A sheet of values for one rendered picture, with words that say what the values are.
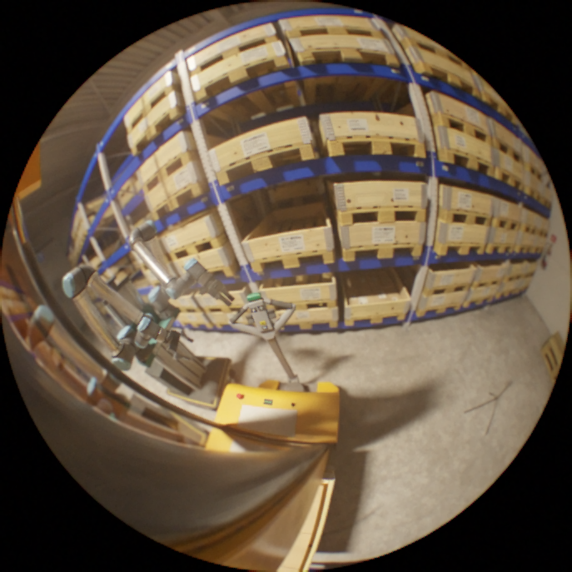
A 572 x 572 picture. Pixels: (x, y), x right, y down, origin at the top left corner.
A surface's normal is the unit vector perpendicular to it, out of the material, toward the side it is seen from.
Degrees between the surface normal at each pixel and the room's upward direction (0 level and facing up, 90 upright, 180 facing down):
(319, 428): 0
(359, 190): 90
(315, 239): 90
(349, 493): 0
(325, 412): 0
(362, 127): 90
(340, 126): 90
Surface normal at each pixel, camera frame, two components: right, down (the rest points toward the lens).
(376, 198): -0.16, 0.62
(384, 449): -0.24, -0.78
